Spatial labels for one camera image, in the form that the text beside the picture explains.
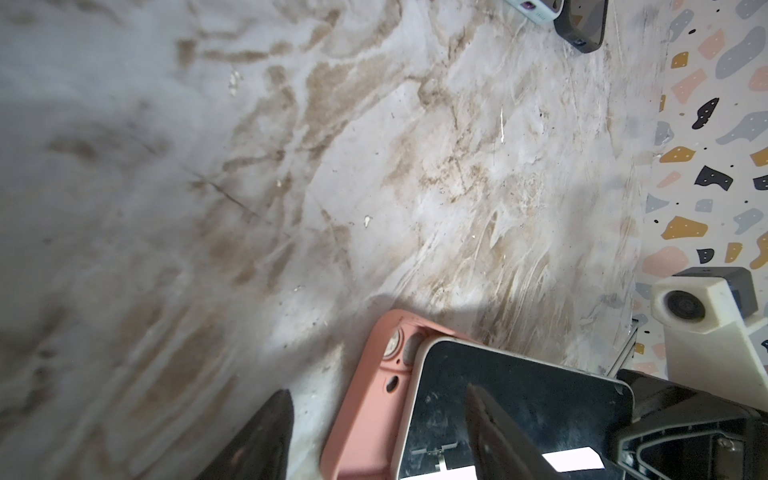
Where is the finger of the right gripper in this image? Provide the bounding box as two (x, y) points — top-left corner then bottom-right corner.
(609, 369), (767, 479)

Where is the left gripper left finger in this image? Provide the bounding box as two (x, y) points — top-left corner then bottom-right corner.
(197, 389), (294, 480)

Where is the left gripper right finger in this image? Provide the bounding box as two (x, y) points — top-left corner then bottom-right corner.
(465, 384), (562, 480)

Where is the black phone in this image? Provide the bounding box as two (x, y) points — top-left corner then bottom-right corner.
(390, 336), (634, 479)

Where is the pink phone case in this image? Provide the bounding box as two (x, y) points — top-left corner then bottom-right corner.
(320, 309), (475, 479)

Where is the black phone case camera cutout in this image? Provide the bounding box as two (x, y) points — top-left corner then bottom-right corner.
(554, 0), (609, 54)

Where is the light blue phone case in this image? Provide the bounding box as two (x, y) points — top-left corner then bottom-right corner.
(505, 0), (563, 25)

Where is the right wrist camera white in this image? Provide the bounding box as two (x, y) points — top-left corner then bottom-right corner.
(650, 266), (767, 411)

